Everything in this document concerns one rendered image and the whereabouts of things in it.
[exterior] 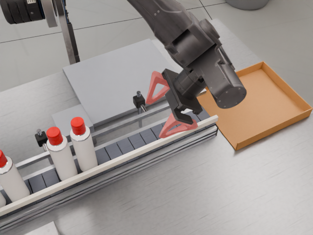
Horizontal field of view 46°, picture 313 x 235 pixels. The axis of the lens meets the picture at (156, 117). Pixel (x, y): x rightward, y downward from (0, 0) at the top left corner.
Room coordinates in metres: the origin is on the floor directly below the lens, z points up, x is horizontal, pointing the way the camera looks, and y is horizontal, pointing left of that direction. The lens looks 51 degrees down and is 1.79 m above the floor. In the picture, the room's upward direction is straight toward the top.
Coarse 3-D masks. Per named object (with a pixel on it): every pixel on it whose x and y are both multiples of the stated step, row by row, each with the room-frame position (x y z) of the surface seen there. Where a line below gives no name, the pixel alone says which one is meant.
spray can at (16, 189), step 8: (0, 152) 0.47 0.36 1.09; (0, 160) 0.45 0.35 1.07; (8, 160) 0.47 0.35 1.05; (0, 168) 0.45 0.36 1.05; (8, 168) 0.45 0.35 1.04; (16, 168) 0.47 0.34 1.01; (0, 176) 0.44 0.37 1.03; (8, 176) 0.44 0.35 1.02; (16, 176) 0.46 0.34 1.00; (0, 184) 0.44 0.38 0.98; (8, 184) 0.44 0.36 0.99; (16, 184) 0.45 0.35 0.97; (24, 184) 0.47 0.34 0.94; (8, 192) 0.44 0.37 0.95; (16, 192) 0.44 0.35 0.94; (24, 192) 0.46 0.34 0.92; (16, 200) 0.44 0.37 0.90
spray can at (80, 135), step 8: (72, 120) 0.56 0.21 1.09; (80, 120) 0.56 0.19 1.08; (72, 128) 0.55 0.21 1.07; (80, 128) 0.55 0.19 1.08; (88, 128) 0.57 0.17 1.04; (72, 136) 0.54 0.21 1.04; (80, 136) 0.54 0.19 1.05; (88, 136) 0.55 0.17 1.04; (80, 144) 0.53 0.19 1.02; (88, 144) 0.54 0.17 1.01; (80, 152) 0.53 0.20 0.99; (88, 152) 0.54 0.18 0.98; (80, 160) 0.54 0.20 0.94; (88, 160) 0.54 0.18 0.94; (96, 160) 0.56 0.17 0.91; (80, 168) 0.55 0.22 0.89; (88, 168) 0.53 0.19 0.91
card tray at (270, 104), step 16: (256, 64) 1.00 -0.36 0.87; (240, 80) 0.95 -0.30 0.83; (256, 80) 0.95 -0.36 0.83; (272, 80) 0.95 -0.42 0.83; (208, 96) 0.87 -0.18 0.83; (256, 96) 0.87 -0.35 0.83; (272, 96) 0.87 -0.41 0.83; (288, 96) 0.87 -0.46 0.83; (208, 112) 0.80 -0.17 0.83; (224, 112) 0.80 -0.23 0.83; (240, 112) 0.80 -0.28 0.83; (256, 112) 0.80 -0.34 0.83; (272, 112) 0.80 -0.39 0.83; (288, 112) 0.80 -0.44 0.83; (304, 112) 0.77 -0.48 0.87; (224, 128) 0.73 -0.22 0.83; (240, 128) 0.73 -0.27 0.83; (256, 128) 0.73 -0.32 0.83; (272, 128) 0.71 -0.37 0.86; (240, 144) 0.65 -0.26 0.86
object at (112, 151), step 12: (144, 132) 0.68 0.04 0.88; (156, 132) 0.68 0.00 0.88; (192, 132) 0.68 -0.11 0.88; (120, 144) 0.63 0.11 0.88; (132, 144) 0.63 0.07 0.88; (144, 144) 0.63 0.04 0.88; (168, 144) 0.63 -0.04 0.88; (96, 156) 0.59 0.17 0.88; (108, 156) 0.59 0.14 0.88; (24, 180) 0.51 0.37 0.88; (36, 180) 0.51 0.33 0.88; (48, 180) 0.51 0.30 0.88; (60, 180) 0.51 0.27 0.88; (84, 180) 0.51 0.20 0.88; (60, 192) 0.48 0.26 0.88; (0, 216) 0.41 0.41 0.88
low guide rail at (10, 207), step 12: (204, 120) 0.70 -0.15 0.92; (216, 120) 0.71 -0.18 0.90; (180, 132) 0.65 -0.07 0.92; (156, 144) 0.61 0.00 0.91; (120, 156) 0.57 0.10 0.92; (132, 156) 0.58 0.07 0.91; (96, 168) 0.53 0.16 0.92; (108, 168) 0.54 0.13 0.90; (72, 180) 0.49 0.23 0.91; (36, 192) 0.46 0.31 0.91; (48, 192) 0.46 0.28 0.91; (12, 204) 0.42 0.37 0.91; (24, 204) 0.43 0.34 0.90
